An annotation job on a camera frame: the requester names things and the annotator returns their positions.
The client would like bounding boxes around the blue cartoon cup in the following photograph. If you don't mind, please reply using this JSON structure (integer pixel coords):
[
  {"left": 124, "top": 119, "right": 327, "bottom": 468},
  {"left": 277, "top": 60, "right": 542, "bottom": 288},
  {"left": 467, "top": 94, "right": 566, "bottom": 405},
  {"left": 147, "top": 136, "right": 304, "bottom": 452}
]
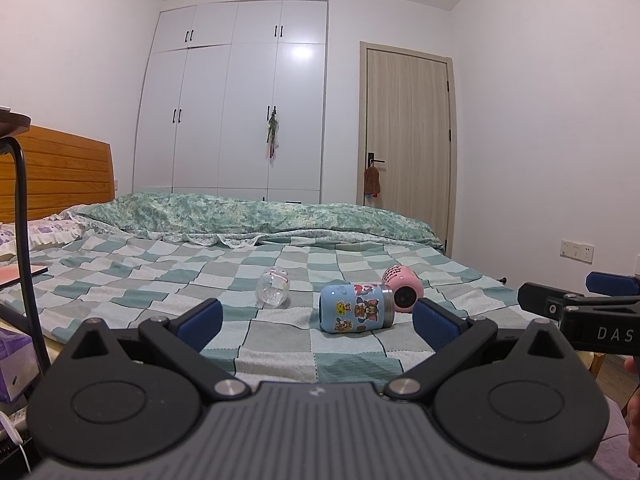
[{"left": 319, "top": 283, "right": 395, "bottom": 334}]

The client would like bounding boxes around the pink cup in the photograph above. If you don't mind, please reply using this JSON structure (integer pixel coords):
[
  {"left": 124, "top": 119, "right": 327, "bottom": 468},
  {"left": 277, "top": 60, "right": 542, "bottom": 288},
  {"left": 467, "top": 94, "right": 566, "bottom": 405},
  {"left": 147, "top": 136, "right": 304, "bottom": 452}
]
[{"left": 382, "top": 264, "right": 424, "bottom": 313}]

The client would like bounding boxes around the clear glass cup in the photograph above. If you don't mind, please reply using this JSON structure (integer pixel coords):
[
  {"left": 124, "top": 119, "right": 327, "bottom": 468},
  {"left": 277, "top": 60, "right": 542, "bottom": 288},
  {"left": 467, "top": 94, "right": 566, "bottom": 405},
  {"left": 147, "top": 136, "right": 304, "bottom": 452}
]
[{"left": 255, "top": 268, "right": 290, "bottom": 308}]

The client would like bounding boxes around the person's right hand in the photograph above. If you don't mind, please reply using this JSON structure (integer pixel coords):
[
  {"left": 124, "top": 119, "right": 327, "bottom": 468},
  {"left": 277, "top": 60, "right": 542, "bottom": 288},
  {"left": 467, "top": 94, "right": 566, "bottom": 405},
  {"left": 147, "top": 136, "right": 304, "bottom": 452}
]
[{"left": 621, "top": 356, "right": 640, "bottom": 461}]

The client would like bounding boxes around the purple tissue box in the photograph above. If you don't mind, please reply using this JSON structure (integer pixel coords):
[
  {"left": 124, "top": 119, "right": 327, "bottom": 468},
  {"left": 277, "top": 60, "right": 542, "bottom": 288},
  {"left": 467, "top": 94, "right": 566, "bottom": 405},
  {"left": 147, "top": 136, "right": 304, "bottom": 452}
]
[{"left": 0, "top": 328, "right": 39, "bottom": 403}]

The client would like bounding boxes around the pink notebook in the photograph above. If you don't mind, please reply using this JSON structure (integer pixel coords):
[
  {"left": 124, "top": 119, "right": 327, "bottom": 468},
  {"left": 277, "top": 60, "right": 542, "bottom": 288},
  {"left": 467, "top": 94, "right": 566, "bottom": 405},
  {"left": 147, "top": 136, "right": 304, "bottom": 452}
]
[{"left": 0, "top": 263, "right": 48, "bottom": 289}]

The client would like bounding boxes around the purple floral pillow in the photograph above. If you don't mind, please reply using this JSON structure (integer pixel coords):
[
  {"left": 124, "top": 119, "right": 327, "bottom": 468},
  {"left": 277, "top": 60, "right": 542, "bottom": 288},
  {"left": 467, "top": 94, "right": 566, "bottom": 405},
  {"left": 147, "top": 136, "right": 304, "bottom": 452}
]
[{"left": 0, "top": 219, "right": 84, "bottom": 261}]

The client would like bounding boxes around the brown plush toy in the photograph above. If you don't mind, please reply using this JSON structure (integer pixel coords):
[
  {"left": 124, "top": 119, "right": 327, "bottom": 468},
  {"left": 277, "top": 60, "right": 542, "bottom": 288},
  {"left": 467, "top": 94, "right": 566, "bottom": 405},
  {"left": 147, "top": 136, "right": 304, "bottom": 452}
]
[{"left": 363, "top": 166, "right": 381, "bottom": 197}]

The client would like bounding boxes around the checkered bed sheet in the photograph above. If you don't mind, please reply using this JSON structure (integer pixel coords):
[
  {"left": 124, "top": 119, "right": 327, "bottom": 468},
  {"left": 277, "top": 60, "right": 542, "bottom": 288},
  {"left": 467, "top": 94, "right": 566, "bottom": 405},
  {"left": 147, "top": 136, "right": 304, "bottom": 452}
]
[{"left": 30, "top": 234, "right": 529, "bottom": 386}]

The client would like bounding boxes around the beige wooden door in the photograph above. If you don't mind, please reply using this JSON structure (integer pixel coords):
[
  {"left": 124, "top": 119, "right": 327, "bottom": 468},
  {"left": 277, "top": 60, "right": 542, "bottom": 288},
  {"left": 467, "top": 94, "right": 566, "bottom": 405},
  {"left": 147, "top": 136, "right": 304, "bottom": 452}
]
[{"left": 356, "top": 41, "right": 458, "bottom": 255}]

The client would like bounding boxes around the wooden headboard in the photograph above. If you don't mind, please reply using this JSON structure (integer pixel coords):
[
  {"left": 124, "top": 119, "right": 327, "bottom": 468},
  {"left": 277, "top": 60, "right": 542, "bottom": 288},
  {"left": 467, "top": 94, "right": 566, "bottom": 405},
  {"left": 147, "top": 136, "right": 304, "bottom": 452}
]
[{"left": 11, "top": 126, "right": 115, "bottom": 220}]

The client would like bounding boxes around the green floral quilt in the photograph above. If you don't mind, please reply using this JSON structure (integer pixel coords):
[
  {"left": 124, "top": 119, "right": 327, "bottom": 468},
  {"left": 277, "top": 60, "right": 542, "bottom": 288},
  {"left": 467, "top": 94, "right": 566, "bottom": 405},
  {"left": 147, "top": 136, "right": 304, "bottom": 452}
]
[{"left": 64, "top": 192, "right": 444, "bottom": 252}]

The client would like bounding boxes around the round side table top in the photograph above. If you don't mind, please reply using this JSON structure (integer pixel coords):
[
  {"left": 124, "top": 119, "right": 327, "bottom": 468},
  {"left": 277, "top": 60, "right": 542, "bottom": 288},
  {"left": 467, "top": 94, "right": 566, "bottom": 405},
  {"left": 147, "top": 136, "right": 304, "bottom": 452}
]
[{"left": 0, "top": 107, "right": 32, "bottom": 138}]

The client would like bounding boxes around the hanging green ornament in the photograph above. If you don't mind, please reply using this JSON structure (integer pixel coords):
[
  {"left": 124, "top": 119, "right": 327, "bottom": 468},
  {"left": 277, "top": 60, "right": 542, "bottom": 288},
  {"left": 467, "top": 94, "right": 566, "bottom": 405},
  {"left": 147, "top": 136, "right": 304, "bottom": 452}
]
[{"left": 266, "top": 106, "right": 279, "bottom": 160}]

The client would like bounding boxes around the white wardrobe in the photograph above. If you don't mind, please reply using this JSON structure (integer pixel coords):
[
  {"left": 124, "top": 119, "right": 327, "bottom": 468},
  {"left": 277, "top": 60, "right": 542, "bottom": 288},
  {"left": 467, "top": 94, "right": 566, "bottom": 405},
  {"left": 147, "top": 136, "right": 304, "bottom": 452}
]
[{"left": 132, "top": 0, "right": 328, "bottom": 204}]

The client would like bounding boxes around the wall outlet panel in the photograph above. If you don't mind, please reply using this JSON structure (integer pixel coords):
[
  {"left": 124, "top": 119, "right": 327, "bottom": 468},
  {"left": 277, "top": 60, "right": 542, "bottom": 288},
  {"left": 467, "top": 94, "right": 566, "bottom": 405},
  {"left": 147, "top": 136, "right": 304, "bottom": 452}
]
[{"left": 560, "top": 240, "right": 594, "bottom": 264}]

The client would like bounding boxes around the white cable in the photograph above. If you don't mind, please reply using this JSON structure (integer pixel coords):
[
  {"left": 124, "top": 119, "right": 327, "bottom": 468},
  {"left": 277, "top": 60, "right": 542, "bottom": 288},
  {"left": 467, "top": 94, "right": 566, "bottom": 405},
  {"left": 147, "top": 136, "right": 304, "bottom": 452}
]
[{"left": 0, "top": 410, "right": 34, "bottom": 476}]

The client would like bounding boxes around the black door handle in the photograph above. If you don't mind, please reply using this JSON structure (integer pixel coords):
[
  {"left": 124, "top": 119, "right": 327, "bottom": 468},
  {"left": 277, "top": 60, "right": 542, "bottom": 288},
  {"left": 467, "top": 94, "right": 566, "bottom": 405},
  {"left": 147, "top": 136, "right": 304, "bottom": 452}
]
[{"left": 367, "top": 152, "right": 384, "bottom": 168}]

